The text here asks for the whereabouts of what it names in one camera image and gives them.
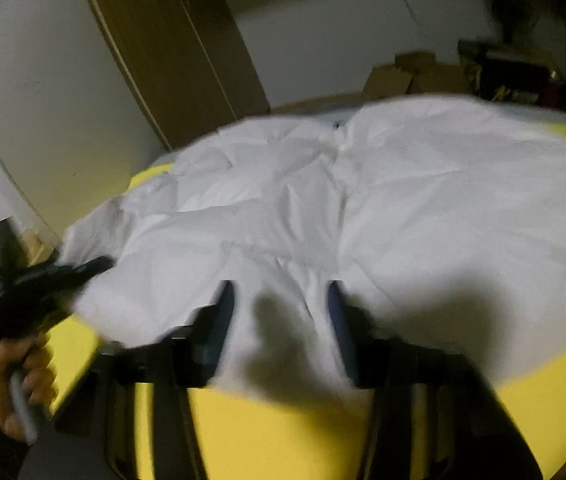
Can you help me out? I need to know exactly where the black power cable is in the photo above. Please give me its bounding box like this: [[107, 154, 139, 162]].
[[395, 0, 422, 25]]

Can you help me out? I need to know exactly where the black standing fan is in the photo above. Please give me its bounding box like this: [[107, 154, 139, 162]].
[[478, 0, 541, 47]]

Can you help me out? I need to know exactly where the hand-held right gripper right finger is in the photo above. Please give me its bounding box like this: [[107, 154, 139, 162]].
[[325, 280, 544, 480]]

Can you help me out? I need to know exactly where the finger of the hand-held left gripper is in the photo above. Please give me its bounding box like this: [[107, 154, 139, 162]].
[[28, 256, 114, 292]]

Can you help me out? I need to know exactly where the white puffer jacket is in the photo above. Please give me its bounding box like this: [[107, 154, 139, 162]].
[[60, 92, 566, 403]]

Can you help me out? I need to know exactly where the wooden wardrobe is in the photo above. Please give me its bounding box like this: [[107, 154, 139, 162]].
[[75, 0, 271, 152]]

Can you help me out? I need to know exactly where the yellow cloth mat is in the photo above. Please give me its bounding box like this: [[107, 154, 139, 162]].
[[45, 120, 566, 480]]

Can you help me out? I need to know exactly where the black box with yellow print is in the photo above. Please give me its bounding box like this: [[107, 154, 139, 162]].
[[458, 39, 560, 107]]

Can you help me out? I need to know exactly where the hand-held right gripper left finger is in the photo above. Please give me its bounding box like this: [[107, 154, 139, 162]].
[[55, 280, 236, 480]]

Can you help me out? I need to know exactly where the person's left hand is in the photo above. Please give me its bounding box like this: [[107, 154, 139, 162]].
[[0, 334, 58, 444]]

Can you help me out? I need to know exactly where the open cardboard box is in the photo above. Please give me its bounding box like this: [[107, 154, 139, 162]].
[[395, 51, 472, 96], [362, 64, 416, 102]]

